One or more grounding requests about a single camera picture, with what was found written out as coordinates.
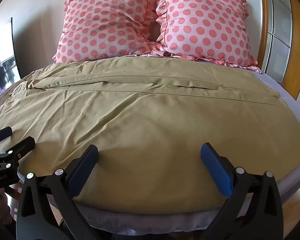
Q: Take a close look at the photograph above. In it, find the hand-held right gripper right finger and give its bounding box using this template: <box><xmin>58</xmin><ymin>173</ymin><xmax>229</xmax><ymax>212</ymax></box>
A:
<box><xmin>200</xmin><ymin>142</ymin><xmax>283</xmax><ymax>240</ymax></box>

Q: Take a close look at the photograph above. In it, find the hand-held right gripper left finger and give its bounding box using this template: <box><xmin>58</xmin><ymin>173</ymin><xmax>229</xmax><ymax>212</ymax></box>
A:
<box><xmin>16</xmin><ymin>144</ymin><xmax>100</xmax><ymax>240</ymax></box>

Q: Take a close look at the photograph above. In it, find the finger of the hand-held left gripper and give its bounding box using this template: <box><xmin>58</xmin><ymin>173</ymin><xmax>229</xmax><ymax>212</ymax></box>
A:
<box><xmin>0</xmin><ymin>126</ymin><xmax>13</xmax><ymax>144</ymax></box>
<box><xmin>0</xmin><ymin>136</ymin><xmax>36</xmax><ymax>170</ymax></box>

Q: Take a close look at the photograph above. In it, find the wall television screen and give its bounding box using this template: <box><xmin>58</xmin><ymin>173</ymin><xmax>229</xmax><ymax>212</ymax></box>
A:
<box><xmin>0</xmin><ymin>17</ymin><xmax>21</xmax><ymax>101</ymax></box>

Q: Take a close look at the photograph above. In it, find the bed with lavender sheet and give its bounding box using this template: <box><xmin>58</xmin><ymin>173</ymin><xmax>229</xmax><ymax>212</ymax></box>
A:
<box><xmin>0</xmin><ymin>60</ymin><xmax>300</xmax><ymax>235</ymax></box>

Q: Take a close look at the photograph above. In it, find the pink polka dot pillow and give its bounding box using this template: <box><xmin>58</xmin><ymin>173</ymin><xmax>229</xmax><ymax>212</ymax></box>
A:
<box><xmin>53</xmin><ymin>0</ymin><xmax>163</xmax><ymax>64</ymax></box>
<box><xmin>150</xmin><ymin>0</ymin><xmax>262</xmax><ymax>74</ymax></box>

